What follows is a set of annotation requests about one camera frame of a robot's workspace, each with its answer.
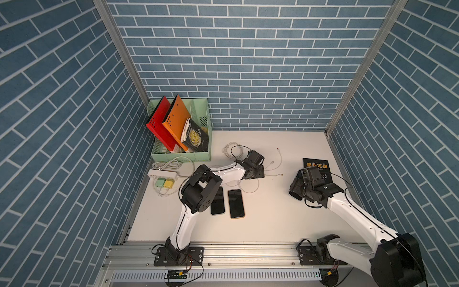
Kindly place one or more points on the phone with light blue case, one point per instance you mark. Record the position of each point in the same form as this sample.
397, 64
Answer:
218, 206

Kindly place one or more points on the mint green perforated basket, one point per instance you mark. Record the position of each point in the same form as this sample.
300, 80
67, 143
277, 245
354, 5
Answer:
199, 110

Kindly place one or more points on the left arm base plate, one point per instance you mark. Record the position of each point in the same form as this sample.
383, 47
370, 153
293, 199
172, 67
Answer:
195, 254

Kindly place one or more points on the small black controller board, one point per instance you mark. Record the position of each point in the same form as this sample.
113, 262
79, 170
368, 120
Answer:
178, 275

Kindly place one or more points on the yellow charger plug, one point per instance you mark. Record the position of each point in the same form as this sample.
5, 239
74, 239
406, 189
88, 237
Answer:
169, 183

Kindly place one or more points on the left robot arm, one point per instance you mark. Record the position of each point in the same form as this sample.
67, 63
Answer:
198, 192

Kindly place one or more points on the red folder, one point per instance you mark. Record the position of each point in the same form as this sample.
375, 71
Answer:
155, 125

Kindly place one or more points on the Moon and Sixpence book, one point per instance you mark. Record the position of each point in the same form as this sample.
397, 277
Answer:
194, 137

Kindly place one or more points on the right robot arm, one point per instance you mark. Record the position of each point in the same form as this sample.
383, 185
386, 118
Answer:
392, 259

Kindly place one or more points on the green charger plug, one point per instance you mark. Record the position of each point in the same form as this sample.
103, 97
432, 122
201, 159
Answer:
160, 182

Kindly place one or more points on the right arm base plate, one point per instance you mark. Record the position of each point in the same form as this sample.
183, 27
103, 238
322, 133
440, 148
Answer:
308, 256

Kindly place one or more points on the phone with pink case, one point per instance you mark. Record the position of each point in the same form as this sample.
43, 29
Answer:
236, 206

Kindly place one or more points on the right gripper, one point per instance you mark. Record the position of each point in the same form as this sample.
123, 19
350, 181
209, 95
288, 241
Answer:
294, 185

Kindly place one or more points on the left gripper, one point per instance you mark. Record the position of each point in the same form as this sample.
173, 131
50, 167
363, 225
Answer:
260, 171

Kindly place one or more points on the black Murphy's law book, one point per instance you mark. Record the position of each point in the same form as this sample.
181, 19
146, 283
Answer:
323, 166

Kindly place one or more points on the aluminium front rail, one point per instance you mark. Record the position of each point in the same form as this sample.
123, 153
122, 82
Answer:
217, 255

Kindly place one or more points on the orange folder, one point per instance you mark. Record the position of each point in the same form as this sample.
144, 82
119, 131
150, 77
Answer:
175, 120

